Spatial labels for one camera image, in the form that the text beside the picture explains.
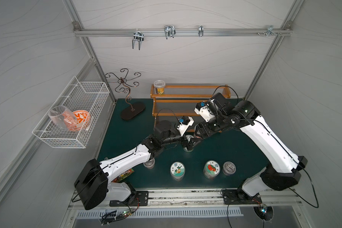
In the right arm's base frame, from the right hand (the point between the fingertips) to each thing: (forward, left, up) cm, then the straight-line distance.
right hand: (201, 129), depth 66 cm
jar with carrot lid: (-13, +11, -22) cm, 28 cm away
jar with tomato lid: (-11, -8, -22) cm, 26 cm away
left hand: (-1, +1, -3) cm, 3 cm away
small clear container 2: (-9, -18, -25) cm, 33 cm away
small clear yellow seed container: (+26, +23, +4) cm, 35 cm away
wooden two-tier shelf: (+34, +10, -15) cm, 38 cm away
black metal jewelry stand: (+33, +47, +1) cm, 57 cm away
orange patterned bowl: (+2, +57, +4) cm, 57 cm away
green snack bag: (-16, +42, -27) cm, 52 cm away
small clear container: (-9, +27, -24) cm, 37 cm away
